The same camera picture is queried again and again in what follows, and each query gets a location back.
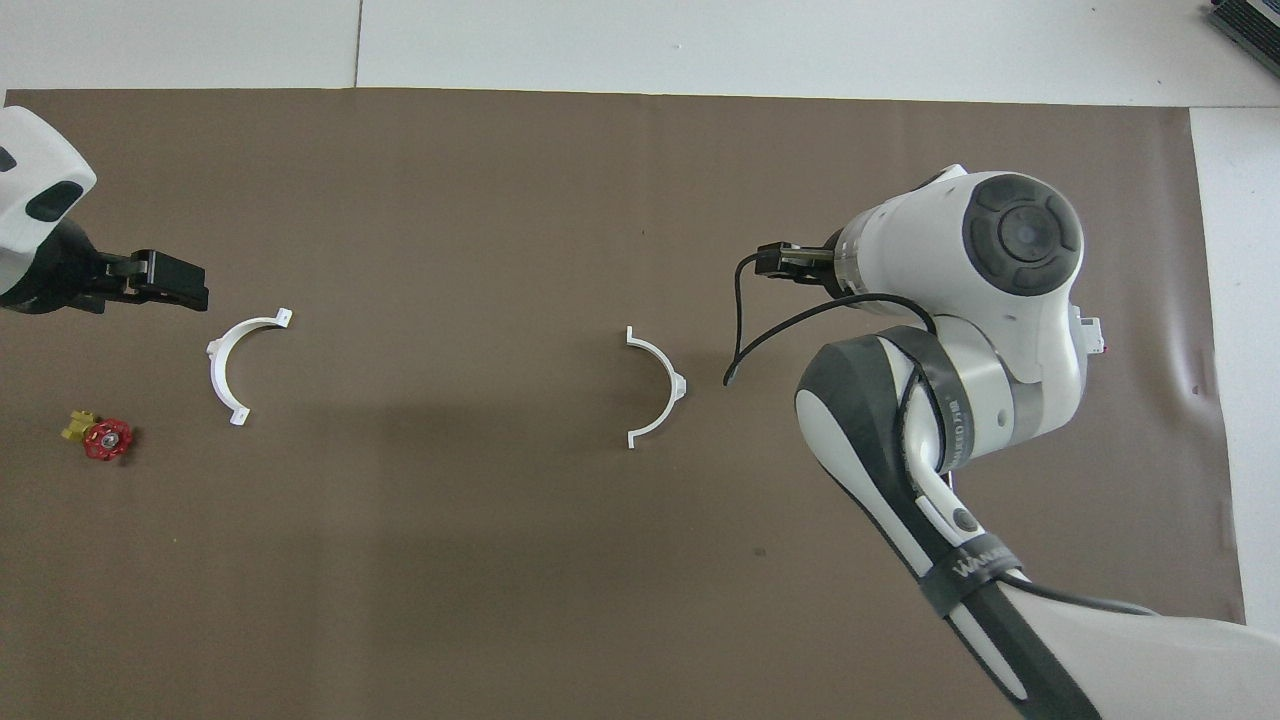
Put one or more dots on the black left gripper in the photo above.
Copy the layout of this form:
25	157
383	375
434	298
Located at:
70	275

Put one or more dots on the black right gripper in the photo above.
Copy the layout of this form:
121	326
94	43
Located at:
818	262

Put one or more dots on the white half pipe clamp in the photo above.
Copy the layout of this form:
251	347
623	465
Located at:
217	365
668	385

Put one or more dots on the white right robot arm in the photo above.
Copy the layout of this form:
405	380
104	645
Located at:
980	330

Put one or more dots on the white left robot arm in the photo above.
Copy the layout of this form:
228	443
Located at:
30	170

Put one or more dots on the red handwheel yellow valve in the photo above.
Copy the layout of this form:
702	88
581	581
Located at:
107	440

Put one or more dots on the brown paper table mat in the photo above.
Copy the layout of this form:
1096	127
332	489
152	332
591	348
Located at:
500	300

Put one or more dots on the white circuit breaker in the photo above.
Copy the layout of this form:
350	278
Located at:
1090	335

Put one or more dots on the dark ribbed device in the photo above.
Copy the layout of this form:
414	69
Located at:
1250	25

